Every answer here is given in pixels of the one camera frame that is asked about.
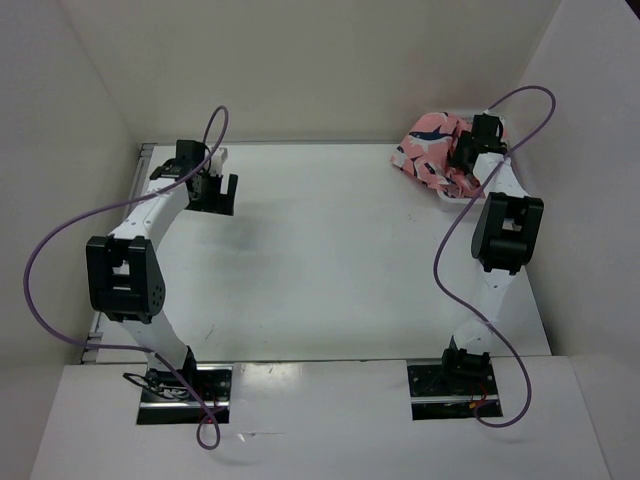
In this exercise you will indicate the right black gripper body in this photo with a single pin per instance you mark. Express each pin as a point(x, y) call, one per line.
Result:
point(458, 154)

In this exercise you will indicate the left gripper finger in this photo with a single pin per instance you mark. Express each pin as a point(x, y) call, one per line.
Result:
point(211, 190)
point(227, 202)

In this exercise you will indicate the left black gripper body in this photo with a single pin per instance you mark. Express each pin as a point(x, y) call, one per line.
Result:
point(197, 202)

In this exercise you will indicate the pink shark print shorts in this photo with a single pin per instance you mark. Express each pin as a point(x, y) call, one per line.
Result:
point(422, 153)

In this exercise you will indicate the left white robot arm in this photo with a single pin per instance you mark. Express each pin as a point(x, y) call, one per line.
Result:
point(125, 279)

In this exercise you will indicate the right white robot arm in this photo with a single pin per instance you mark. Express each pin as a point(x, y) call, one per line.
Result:
point(503, 242)

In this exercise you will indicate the white plastic mesh basket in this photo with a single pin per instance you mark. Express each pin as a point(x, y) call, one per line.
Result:
point(465, 197)

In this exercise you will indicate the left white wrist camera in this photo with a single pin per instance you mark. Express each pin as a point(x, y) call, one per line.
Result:
point(217, 161)

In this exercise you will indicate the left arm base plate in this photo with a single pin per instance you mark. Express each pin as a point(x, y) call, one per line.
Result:
point(169, 402)

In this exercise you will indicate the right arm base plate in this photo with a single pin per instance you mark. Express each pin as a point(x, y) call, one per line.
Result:
point(433, 397)

